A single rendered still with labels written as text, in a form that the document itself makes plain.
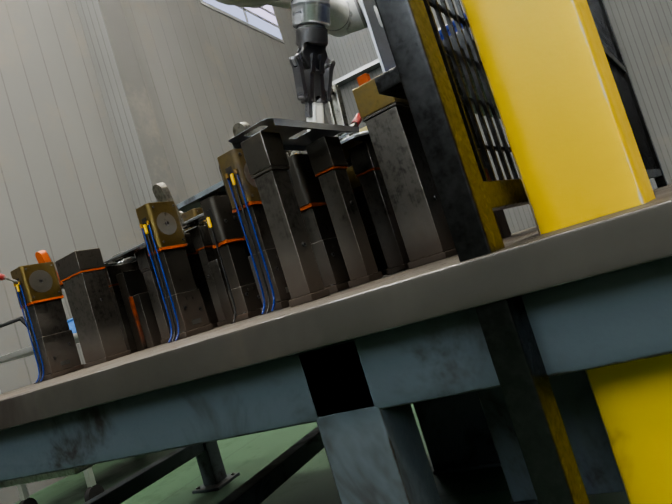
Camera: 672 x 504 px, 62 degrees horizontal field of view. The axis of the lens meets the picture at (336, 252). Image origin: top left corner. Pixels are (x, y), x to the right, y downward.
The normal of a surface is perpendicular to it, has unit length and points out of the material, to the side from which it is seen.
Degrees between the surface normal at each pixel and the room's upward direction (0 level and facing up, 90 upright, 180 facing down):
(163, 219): 90
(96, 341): 90
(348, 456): 90
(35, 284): 90
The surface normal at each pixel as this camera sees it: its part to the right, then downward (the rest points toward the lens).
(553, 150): -0.56, 0.13
